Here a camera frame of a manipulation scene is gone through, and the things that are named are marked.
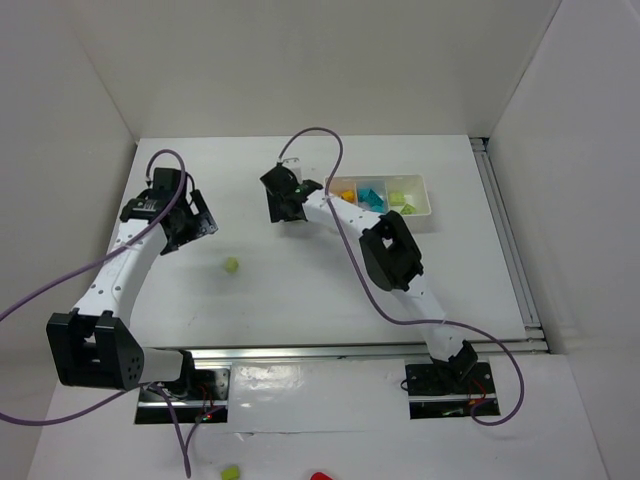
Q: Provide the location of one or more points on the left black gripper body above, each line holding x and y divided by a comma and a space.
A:
201, 220

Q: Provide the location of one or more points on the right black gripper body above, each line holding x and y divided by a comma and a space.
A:
279, 204

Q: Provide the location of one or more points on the small green lego cube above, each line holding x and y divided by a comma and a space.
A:
231, 265

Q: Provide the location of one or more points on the small yellow lego brick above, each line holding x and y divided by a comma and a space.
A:
348, 196

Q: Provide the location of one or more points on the long teal lego brick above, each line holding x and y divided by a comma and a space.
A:
369, 196

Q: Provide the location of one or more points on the green lego printed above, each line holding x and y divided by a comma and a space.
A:
408, 210
396, 199

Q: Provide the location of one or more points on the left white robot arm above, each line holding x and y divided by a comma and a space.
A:
92, 345

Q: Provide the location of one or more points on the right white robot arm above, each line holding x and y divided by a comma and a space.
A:
391, 257

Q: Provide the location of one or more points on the white three-compartment tray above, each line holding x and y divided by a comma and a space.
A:
404, 194

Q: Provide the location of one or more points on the green lego on floor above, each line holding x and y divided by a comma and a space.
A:
230, 473

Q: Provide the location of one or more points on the red object at bottom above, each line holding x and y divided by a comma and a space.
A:
320, 476

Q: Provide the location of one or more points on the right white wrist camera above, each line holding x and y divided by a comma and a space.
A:
294, 165

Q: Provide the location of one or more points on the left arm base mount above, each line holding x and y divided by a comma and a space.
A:
204, 400

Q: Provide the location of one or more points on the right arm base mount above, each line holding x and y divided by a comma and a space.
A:
430, 397

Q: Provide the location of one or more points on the aluminium rail right side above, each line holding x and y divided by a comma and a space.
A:
535, 335

